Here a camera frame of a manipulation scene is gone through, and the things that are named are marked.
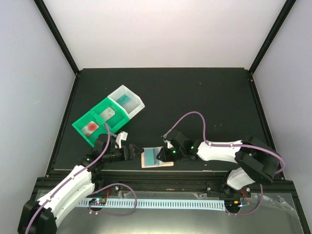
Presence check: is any tan card holder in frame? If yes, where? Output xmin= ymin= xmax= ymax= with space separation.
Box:
xmin=141 ymin=147 xmax=174 ymax=168

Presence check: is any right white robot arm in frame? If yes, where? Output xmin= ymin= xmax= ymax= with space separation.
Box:
xmin=156 ymin=130 xmax=281 ymax=196

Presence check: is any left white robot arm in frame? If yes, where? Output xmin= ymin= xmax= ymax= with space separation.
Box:
xmin=18 ymin=134 xmax=144 ymax=234

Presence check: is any floral card in bin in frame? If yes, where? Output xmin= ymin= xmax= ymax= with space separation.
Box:
xmin=99 ymin=107 xmax=115 ymax=121

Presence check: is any red dot card in bin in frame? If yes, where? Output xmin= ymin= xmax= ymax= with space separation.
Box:
xmin=81 ymin=121 xmax=99 ymax=137

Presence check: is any teal card in bin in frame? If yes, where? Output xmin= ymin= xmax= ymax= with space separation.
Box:
xmin=116 ymin=94 xmax=131 ymax=106

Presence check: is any green bin middle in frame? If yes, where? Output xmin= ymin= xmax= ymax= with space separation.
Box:
xmin=91 ymin=97 xmax=130 ymax=133

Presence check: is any green bin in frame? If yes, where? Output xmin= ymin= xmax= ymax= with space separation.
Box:
xmin=91 ymin=97 xmax=130 ymax=133
xmin=72 ymin=111 xmax=107 ymax=147

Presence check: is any green bin near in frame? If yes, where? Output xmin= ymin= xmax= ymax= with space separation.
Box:
xmin=72 ymin=111 xmax=107 ymax=147

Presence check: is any white translucent bin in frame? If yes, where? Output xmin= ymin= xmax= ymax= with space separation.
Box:
xmin=108 ymin=85 xmax=145 ymax=119

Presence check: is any left controller board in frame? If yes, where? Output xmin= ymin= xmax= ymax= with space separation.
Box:
xmin=89 ymin=198 xmax=106 ymax=206

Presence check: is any controller board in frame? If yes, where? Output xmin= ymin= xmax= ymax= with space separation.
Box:
xmin=224 ymin=200 xmax=250 ymax=208
xmin=89 ymin=198 xmax=106 ymax=206

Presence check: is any right controller board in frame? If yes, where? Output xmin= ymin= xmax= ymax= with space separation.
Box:
xmin=224 ymin=200 xmax=250 ymax=208

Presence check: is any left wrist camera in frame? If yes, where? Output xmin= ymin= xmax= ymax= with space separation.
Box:
xmin=115 ymin=131 xmax=128 ymax=149

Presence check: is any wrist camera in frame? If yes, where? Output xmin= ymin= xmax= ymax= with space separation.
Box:
xmin=162 ymin=133 xmax=172 ymax=142
xmin=115 ymin=131 xmax=128 ymax=149

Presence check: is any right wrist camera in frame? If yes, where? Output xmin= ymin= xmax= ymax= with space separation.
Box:
xmin=162 ymin=133 xmax=172 ymax=142

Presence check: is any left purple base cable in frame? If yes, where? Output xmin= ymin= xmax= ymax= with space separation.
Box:
xmin=88 ymin=183 xmax=137 ymax=217

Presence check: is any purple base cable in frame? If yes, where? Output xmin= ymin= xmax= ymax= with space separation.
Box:
xmin=88 ymin=183 xmax=137 ymax=217
xmin=225 ymin=184 xmax=263 ymax=217

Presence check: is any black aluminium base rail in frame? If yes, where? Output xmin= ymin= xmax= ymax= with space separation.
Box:
xmin=95 ymin=169 xmax=252 ymax=197

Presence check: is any white slotted cable duct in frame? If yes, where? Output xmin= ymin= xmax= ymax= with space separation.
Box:
xmin=77 ymin=198 xmax=225 ymax=211

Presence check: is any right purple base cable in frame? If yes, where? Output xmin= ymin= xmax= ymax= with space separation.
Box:
xmin=225 ymin=184 xmax=263 ymax=217

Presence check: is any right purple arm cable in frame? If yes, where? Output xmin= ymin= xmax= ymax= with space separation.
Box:
xmin=164 ymin=111 xmax=286 ymax=174

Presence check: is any left black frame post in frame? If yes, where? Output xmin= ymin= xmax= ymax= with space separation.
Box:
xmin=34 ymin=0 xmax=80 ymax=75

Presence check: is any black frame post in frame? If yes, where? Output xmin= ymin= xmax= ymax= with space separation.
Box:
xmin=34 ymin=0 xmax=80 ymax=75
xmin=249 ymin=0 xmax=296 ymax=75

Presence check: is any right black frame post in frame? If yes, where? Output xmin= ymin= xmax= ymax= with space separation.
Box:
xmin=249 ymin=0 xmax=296 ymax=75

